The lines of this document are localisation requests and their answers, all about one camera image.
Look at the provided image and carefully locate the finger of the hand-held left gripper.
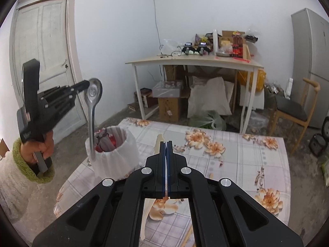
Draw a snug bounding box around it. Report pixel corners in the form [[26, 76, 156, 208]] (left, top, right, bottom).
[[41, 90, 78, 109], [38, 80, 90, 99]]

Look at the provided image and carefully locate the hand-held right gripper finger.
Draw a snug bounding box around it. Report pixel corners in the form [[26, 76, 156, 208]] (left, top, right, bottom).
[[32, 141, 167, 247], [167, 140, 304, 247]]

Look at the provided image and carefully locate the metal spoon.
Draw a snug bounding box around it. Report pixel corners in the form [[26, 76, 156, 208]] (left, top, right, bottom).
[[83, 78, 103, 161]]

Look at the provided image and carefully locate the cream-coloured spoon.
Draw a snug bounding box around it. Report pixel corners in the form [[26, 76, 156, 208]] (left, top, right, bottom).
[[140, 133, 170, 240]]

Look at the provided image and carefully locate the person's left forearm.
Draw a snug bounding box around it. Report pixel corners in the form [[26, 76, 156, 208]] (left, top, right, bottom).
[[0, 137, 56, 223]]

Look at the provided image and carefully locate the person's left hand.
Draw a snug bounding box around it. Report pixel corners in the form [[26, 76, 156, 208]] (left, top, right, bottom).
[[21, 130, 55, 165]]

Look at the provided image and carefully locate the steel utensil holder with bag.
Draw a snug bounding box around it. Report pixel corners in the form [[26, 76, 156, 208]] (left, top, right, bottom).
[[86, 126, 140, 181]]

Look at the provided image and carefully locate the green plastic bag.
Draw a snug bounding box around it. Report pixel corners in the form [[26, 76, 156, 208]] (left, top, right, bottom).
[[190, 110, 227, 131]]

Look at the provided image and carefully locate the red patterned object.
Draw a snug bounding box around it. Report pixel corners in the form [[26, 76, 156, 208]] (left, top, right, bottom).
[[94, 129, 122, 153]]

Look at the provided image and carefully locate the floral tablecloth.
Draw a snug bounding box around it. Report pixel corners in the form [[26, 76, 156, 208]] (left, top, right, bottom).
[[53, 117, 292, 247]]

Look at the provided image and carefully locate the dark red wooden box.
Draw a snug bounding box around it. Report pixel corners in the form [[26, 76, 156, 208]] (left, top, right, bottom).
[[140, 88, 158, 108]]

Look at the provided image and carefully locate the clear plastic box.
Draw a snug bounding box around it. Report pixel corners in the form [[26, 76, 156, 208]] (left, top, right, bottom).
[[152, 80, 184, 98]]

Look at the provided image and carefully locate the white sack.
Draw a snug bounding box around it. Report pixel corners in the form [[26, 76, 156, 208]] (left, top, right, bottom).
[[187, 77, 233, 119]]

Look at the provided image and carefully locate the white desk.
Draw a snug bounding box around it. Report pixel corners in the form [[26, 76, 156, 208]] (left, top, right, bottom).
[[125, 55, 264, 134]]

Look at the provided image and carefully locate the white flat board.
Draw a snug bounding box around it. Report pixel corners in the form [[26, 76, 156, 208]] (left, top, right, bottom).
[[240, 85, 265, 110]]

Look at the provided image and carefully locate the black device with screen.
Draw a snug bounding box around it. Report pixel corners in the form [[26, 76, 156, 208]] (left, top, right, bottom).
[[196, 42, 212, 56], [181, 42, 196, 56]]

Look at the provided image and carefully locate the yellow plastic bag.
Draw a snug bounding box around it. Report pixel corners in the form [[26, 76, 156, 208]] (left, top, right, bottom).
[[237, 68, 267, 92]]

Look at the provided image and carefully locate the silver foil bundle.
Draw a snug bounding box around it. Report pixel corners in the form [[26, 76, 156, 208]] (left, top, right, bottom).
[[265, 82, 284, 96]]

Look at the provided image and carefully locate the wooden chair black seat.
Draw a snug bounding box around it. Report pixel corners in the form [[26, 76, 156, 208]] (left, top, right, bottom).
[[267, 77, 320, 155]]

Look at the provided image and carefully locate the open cardboard box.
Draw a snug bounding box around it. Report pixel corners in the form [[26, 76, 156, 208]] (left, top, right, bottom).
[[221, 30, 246, 47]]

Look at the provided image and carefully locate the white carton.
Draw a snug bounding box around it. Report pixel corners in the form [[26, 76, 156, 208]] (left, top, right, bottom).
[[285, 78, 294, 100]]

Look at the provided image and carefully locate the black box appliance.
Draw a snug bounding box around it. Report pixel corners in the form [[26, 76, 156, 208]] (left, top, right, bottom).
[[308, 134, 327, 157]]

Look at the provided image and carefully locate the green white packet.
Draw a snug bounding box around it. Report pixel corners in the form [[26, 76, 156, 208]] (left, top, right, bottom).
[[321, 158, 329, 187]]

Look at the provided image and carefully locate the grey refrigerator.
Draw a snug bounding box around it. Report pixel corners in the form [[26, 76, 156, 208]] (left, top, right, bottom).
[[290, 8, 329, 129]]

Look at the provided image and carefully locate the wall cable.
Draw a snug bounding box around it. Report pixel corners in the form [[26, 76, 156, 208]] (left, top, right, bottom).
[[152, 0, 165, 57]]

